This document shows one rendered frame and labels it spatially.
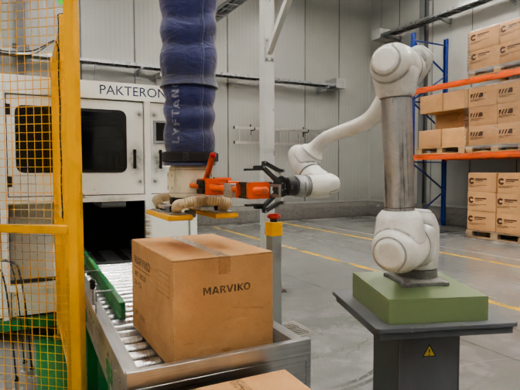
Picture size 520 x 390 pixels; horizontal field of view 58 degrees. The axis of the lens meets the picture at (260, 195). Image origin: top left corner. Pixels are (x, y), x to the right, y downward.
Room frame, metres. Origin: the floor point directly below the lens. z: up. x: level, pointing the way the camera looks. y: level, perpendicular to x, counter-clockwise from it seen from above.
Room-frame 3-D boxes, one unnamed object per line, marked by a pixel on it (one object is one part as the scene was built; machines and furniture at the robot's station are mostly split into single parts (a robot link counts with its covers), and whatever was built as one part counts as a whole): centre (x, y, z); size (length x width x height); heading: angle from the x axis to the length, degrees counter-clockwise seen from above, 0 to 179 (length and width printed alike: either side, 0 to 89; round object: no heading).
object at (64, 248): (3.05, 1.29, 1.05); 1.17 x 0.10 x 2.10; 26
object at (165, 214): (1.92, 0.38, 1.10); 0.34 x 0.10 x 0.05; 27
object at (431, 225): (1.74, -0.58, 1.01); 0.18 x 0.16 x 0.22; 146
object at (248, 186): (1.42, 0.02, 1.20); 0.08 x 0.07 x 0.05; 27
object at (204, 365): (1.64, 0.12, 0.58); 0.70 x 0.03 x 0.06; 116
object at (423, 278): (1.78, -0.58, 0.87); 0.22 x 0.18 x 0.06; 11
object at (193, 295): (1.97, 0.27, 0.75); 0.60 x 0.40 x 0.40; 28
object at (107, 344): (2.55, 0.93, 0.50); 2.31 x 0.05 x 0.19; 26
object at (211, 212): (2.00, 0.21, 1.10); 0.34 x 0.10 x 0.05; 27
